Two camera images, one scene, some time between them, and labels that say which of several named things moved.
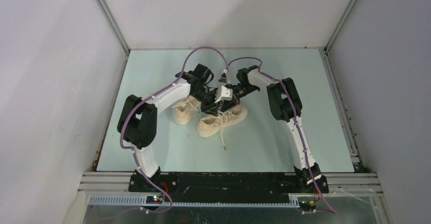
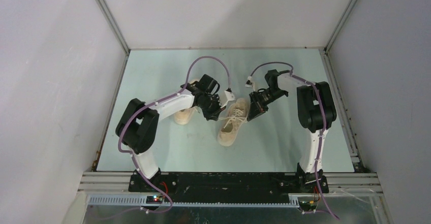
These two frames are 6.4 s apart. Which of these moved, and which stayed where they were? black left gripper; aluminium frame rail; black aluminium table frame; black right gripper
Moved: black right gripper
Stayed: black left gripper; aluminium frame rail; black aluminium table frame
